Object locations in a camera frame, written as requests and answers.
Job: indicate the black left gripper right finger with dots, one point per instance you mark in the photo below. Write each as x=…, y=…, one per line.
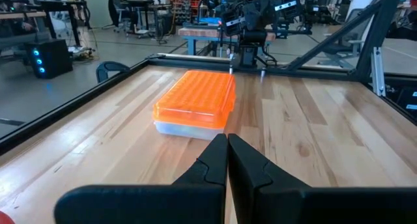
x=325, y=206

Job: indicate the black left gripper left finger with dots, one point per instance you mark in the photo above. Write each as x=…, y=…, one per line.
x=146, y=204

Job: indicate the translucent white supply box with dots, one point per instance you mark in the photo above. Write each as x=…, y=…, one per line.
x=185, y=131

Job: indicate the orange plastic box lid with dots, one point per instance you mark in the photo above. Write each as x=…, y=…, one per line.
x=195, y=100

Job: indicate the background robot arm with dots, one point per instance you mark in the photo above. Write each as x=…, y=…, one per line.
x=233, y=22
x=288, y=7

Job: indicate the black computer tower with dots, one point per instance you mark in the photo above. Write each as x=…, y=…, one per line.
x=49, y=58

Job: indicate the wooden workbench with blue legs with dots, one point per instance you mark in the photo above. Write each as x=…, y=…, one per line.
x=202, y=33

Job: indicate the black office chair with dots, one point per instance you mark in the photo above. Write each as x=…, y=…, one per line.
x=112, y=12

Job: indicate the black cart with monitor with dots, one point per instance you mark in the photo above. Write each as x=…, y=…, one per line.
x=140, y=2

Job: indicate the red parts shelf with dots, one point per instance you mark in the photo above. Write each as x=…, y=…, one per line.
x=182, y=2

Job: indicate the black desk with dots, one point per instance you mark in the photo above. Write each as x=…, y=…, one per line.
x=62, y=3

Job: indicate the black metal table frame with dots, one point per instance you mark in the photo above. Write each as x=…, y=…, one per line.
x=65, y=106

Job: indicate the silver metal bracket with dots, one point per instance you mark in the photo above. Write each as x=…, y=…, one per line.
x=378, y=71

